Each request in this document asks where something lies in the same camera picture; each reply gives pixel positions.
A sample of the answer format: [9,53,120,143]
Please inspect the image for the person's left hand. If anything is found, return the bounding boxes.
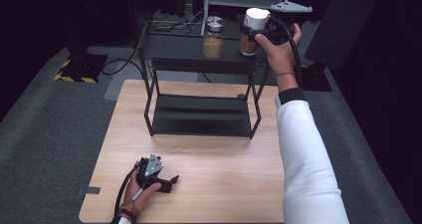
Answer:
[122,161,163,216]

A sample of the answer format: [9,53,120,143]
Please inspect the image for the bundle of cables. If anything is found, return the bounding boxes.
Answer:
[147,7,205,35]

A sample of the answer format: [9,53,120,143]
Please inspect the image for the beaded bracelets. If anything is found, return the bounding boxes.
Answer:
[115,205,139,224]

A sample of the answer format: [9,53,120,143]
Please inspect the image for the person's right hand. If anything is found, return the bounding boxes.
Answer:
[254,23,304,81]

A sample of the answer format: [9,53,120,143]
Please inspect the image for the black floor cable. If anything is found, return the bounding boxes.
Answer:
[101,39,144,77]

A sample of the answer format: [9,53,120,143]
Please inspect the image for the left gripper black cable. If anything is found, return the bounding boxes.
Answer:
[113,163,143,218]

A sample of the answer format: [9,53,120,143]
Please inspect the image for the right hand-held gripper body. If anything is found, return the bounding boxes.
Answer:
[264,0,314,46]

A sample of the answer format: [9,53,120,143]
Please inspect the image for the white cylindrical cup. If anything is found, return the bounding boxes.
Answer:
[239,7,272,57]

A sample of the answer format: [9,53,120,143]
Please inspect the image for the yellow-black striped stand base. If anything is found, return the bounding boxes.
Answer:
[53,53,109,85]

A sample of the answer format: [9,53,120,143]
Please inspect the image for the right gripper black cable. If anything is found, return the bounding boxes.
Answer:
[278,18,305,89]

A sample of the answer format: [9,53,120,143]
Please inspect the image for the black upright panel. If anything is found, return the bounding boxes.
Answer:
[304,0,386,71]

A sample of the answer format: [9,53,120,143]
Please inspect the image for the black metal shelf rack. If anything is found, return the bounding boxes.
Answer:
[137,19,272,140]

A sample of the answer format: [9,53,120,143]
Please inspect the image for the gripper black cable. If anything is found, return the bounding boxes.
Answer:
[113,163,143,218]
[278,18,305,89]

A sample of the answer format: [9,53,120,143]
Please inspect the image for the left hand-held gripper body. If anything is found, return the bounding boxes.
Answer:
[135,153,166,190]

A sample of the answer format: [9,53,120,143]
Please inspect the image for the black stand base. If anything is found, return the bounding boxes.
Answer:
[300,62,333,94]

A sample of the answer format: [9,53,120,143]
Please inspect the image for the silver-lidded glass jar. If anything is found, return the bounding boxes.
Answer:
[202,15,226,60]

